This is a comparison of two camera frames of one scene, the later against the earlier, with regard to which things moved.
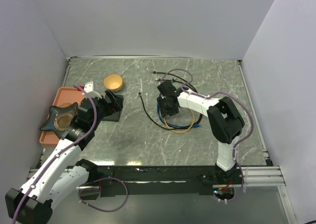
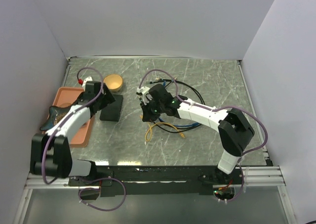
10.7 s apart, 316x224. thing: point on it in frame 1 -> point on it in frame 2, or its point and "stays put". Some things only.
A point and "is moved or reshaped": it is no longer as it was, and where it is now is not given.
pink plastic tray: [62, 95] stays put
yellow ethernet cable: [183, 131] is moved or reshaped
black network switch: [114, 116] stays put
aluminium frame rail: [255, 176] stays put
